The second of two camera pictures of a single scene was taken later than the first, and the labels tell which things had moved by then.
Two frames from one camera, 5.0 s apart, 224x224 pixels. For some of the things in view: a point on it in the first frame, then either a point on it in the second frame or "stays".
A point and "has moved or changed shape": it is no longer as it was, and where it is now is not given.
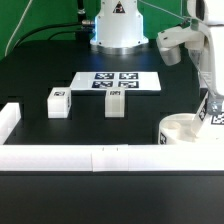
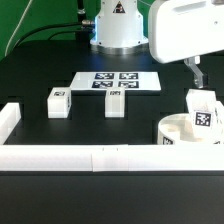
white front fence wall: [112, 157] stays
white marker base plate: [112, 80] stays
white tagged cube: [200, 117] has moved or changed shape
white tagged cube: [59, 103] stays
